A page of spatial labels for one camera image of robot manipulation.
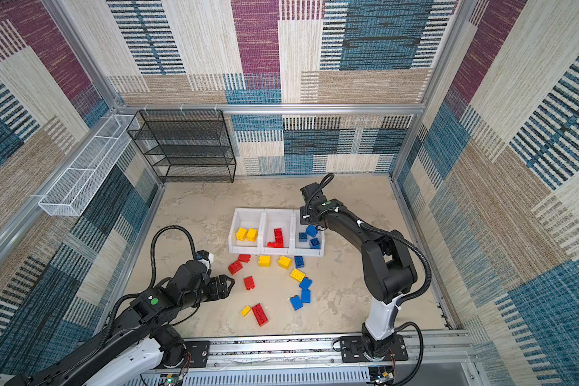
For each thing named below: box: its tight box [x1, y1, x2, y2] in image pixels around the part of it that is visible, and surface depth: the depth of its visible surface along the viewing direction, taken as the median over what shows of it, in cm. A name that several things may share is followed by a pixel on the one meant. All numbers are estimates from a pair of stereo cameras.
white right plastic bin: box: [292, 209, 325, 258], surface depth 94 cm
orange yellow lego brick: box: [246, 228, 259, 243], surface depth 99 cm
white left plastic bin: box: [228, 207, 264, 255], surface depth 98 cm
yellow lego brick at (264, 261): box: [258, 255, 272, 268], surface depth 93 cm
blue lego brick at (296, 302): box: [289, 294, 304, 312], surface depth 85 cm
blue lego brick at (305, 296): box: [300, 288, 312, 304], surface depth 86 cm
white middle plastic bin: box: [258, 208, 296, 255], surface depth 98 cm
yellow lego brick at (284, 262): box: [277, 255, 292, 271], surface depth 93 cm
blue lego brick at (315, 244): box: [309, 237, 321, 250], surface depth 95 cm
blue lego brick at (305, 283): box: [299, 276, 313, 291], surface depth 89 cm
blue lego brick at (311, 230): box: [305, 225, 318, 238], surface depth 101 cm
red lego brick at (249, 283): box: [242, 275, 255, 291], surface depth 88 cm
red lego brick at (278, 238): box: [270, 227, 284, 248], surface depth 98 cm
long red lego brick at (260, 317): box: [251, 303, 269, 327], surface depth 82 cm
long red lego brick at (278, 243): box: [266, 238, 284, 248], surface depth 96 cm
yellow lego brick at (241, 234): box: [235, 226, 248, 243], surface depth 99 cm
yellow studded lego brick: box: [289, 268, 307, 284], surface depth 89 cm
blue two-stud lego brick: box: [293, 255, 305, 269], surface depth 93 cm
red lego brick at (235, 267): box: [227, 260, 243, 276], surface depth 93 cm
